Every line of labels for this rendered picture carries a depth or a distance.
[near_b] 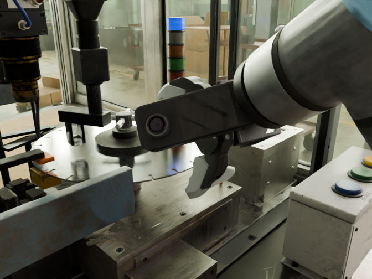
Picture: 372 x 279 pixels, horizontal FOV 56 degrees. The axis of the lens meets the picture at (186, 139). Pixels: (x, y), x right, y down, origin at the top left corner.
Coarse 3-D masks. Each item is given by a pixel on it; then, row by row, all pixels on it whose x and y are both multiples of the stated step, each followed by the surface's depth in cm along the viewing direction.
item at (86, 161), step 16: (64, 128) 71; (96, 128) 71; (48, 144) 63; (64, 144) 63; (192, 144) 63; (64, 160) 57; (80, 160) 57; (96, 160) 57; (112, 160) 57; (128, 160) 57; (144, 160) 57; (160, 160) 57; (176, 160) 57; (192, 160) 57; (64, 176) 52; (80, 176) 52; (96, 176) 52; (144, 176) 52; (160, 176) 52
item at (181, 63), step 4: (168, 60) 87; (172, 60) 86; (176, 60) 86; (180, 60) 86; (184, 60) 88; (168, 64) 88; (172, 64) 87; (176, 64) 86; (180, 64) 87; (184, 64) 88; (168, 68) 88; (172, 68) 87; (176, 68) 87; (180, 68) 87; (184, 68) 88
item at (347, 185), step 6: (342, 180) 59; (348, 180) 59; (336, 186) 58; (342, 186) 57; (348, 186) 57; (354, 186) 57; (360, 186) 57; (342, 192) 57; (348, 192) 56; (354, 192) 56; (360, 192) 57
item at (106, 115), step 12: (96, 96) 54; (72, 108) 57; (84, 108) 57; (96, 108) 54; (60, 120) 57; (72, 120) 56; (84, 120) 55; (96, 120) 54; (108, 120) 56; (72, 132) 57; (84, 132) 58; (72, 144) 58
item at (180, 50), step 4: (168, 44) 86; (172, 44) 86; (176, 44) 86; (180, 44) 86; (184, 44) 86; (168, 48) 86; (172, 48) 85; (176, 48) 85; (180, 48) 85; (184, 48) 86; (168, 52) 86; (172, 52) 86; (176, 52) 85; (180, 52) 86; (184, 52) 87; (168, 56) 87; (172, 56) 86; (176, 56) 86; (180, 56) 86; (184, 56) 87
